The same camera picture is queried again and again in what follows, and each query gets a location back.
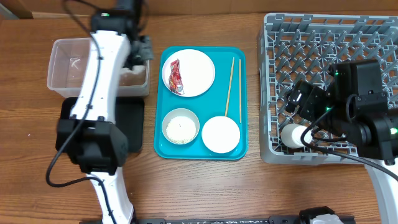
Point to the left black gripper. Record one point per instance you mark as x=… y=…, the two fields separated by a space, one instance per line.
x=148 y=55

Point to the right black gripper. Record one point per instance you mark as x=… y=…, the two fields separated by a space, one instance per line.
x=300 y=101

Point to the white cup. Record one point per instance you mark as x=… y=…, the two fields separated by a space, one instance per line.
x=291 y=135

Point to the red snack wrapper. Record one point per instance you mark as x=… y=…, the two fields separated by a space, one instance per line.
x=175 y=80

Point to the grey bowl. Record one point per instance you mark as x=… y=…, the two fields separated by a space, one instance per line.
x=180 y=112

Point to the wooden chopstick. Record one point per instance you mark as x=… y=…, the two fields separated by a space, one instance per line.
x=229 y=87

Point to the white pink bowl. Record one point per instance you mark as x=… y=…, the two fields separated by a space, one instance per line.
x=220 y=134

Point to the white napkin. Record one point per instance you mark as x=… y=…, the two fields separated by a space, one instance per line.
x=136 y=76

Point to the white rice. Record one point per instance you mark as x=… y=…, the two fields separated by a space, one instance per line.
x=181 y=130

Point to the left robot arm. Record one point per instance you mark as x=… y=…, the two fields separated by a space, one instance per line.
x=104 y=125

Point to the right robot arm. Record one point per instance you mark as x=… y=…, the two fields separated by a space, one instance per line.
x=354 y=108

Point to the grey dishwasher rack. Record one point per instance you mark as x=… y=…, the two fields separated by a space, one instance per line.
x=294 y=47

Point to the clear plastic waste bin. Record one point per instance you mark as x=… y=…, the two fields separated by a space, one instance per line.
x=67 y=67

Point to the large white plate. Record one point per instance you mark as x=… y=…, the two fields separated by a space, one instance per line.
x=196 y=69

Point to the black plastic tray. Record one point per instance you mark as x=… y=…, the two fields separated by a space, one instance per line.
x=129 y=114

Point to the teal serving tray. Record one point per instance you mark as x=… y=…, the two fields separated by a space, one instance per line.
x=206 y=106

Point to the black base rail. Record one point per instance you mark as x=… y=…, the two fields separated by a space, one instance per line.
x=289 y=219

